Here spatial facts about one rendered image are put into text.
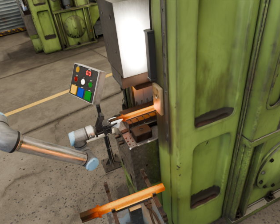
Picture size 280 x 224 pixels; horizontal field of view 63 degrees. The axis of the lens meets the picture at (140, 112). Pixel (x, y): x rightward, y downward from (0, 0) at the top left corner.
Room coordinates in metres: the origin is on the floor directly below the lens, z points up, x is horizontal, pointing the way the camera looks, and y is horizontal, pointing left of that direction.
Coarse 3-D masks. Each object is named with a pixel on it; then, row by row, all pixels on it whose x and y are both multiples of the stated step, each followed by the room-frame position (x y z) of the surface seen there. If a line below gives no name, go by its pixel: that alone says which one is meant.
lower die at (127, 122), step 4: (152, 100) 1.52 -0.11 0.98; (140, 104) 1.48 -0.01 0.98; (144, 104) 1.48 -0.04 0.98; (148, 104) 1.46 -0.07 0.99; (152, 104) 1.45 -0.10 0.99; (128, 108) 1.45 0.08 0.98; (132, 108) 1.44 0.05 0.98; (136, 108) 1.42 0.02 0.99; (140, 108) 1.41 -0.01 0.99; (120, 112) 1.41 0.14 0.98; (124, 112) 1.39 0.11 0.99; (128, 112) 1.38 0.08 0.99; (148, 112) 1.34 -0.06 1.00; (152, 112) 1.34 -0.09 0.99; (136, 116) 1.31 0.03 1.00; (140, 116) 1.31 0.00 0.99; (144, 116) 1.31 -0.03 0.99; (148, 116) 1.30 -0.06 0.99; (152, 116) 1.30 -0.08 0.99; (156, 116) 1.31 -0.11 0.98; (128, 120) 1.28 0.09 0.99; (132, 120) 1.28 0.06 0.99; (136, 120) 1.27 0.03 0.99; (140, 120) 1.27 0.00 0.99; (148, 120) 1.29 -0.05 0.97; (124, 124) 1.34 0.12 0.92; (128, 124) 1.24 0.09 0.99; (136, 124) 1.26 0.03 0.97; (152, 124) 1.30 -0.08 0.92; (128, 128) 1.25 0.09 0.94
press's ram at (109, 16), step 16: (112, 0) 1.25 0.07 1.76; (128, 0) 1.22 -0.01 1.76; (144, 0) 1.25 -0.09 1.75; (112, 16) 1.21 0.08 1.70; (128, 16) 1.22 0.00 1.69; (144, 16) 1.25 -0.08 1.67; (112, 32) 1.26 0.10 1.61; (128, 32) 1.21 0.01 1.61; (112, 48) 1.31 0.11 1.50; (128, 48) 1.21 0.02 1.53; (144, 48) 1.24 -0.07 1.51; (112, 64) 1.37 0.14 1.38; (128, 64) 1.20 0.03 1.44; (144, 64) 1.24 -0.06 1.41
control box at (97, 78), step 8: (80, 64) 1.90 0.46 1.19; (72, 72) 1.91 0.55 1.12; (80, 72) 1.84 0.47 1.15; (88, 72) 1.77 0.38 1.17; (96, 72) 1.71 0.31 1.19; (104, 72) 1.73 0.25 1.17; (72, 80) 1.87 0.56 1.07; (80, 80) 1.80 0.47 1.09; (88, 80) 1.74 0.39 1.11; (96, 80) 1.68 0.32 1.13; (104, 80) 1.72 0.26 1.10; (88, 88) 1.70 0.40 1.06; (96, 88) 1.65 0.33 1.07; (96, 96) 1.64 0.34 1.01
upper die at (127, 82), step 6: (114, 72) 1.36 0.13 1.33; (144, 72) 1.29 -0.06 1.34; (114, 78) 1.39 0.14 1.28; (120, 78) 1.25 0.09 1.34; (126, 78) 1.25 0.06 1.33; (132, 78) 1.26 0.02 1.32; (138, 78) 1.28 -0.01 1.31; (144, 78) 1.29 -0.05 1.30; (120, 84) 1.27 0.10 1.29; (126, 84) 1.25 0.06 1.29; (132, 84) 1.26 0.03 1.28
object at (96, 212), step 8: (160, 184) 0.74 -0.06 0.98; (136, 192) 0.70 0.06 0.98; (144, 192) 0.70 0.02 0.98; (152, 192) 0.70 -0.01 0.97; (120, 200) 0.67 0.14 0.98; (128, 200) 0.67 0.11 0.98; (136, 200) 0.67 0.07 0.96; (96, 208) 0.64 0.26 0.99; (104, 208) 0.64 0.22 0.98; (112, 208) 0.64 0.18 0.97; (80, 216) 0.61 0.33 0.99; (88, 216) 0.61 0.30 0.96; (96, 216) 0.62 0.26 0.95
